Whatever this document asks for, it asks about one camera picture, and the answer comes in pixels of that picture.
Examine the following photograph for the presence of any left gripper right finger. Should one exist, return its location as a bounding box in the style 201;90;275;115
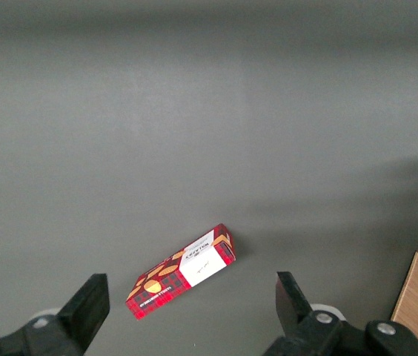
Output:
264;271;418;356

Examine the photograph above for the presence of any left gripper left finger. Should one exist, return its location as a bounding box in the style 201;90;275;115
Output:
0;273;111;356

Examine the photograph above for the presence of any red plaid cookie box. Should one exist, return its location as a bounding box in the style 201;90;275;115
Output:
125;222;237;321

